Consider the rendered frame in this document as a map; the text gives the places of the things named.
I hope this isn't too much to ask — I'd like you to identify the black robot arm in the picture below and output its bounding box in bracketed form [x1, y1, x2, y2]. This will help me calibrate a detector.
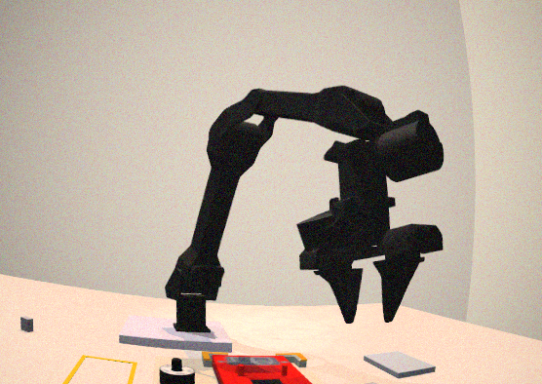
[165, 85, 444, 333]

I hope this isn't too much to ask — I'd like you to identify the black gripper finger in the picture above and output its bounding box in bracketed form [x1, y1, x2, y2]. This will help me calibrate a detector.
[372, 256, 425, 323]
[313, 268, 364, 324]

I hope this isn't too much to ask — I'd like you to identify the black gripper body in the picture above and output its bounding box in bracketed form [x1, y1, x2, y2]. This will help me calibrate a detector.
[299, 185, 444, 270]

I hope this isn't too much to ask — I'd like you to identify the yellow rectangular outline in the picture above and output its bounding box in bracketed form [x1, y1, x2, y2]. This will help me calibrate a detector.
[62, 355, 137, 384]

